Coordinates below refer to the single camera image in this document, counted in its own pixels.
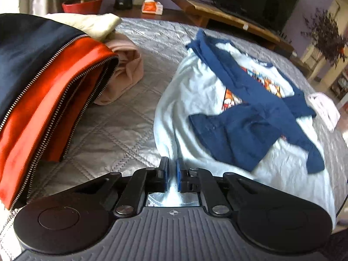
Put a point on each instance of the dark low cabinet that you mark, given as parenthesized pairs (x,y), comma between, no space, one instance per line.
(299,62)

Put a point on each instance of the pink folded garment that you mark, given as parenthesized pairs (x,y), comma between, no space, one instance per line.
(125,73)

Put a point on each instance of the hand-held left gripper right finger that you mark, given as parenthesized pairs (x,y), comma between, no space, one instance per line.
(178,176)

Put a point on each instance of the white folded garment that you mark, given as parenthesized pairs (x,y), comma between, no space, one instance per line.
(325,108)

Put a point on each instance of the navy and orange zip bag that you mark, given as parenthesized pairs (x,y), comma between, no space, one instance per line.
(30,46)

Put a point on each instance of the cream folded garment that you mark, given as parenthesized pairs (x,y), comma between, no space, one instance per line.
(89,24)

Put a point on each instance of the white and blue printed shirt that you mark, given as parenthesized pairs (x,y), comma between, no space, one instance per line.
(190,95)

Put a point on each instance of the orange tissue pack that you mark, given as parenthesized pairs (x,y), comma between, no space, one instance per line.
(151,6)

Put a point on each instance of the wooden television stand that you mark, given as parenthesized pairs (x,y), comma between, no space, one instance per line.
(195,8)

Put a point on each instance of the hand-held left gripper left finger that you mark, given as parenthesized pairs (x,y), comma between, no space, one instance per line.
(164,180)

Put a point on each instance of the dark low side table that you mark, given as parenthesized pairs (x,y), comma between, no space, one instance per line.
(174,12)

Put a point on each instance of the dried purple plant in vase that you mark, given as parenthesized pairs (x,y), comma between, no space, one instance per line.
(329,38)

